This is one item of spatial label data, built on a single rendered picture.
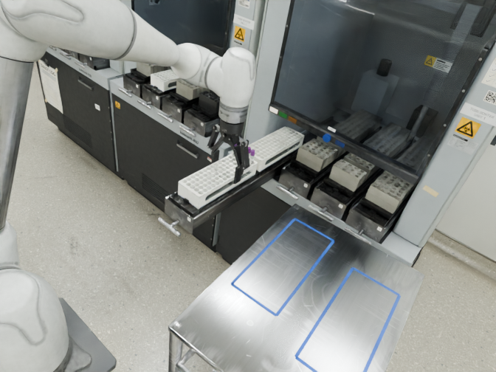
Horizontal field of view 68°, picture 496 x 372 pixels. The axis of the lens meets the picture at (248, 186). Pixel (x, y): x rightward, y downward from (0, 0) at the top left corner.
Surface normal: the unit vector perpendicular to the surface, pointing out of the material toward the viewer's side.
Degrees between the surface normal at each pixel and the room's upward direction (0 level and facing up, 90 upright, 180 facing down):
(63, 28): 105
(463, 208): 90
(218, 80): 88
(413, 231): 90
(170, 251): 0
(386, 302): 0
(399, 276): 0
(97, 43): 114
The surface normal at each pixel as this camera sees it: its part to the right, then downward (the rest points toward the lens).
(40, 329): 0.86, 0.19
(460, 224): -0.64, 0.40
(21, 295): 0.16, -0.74
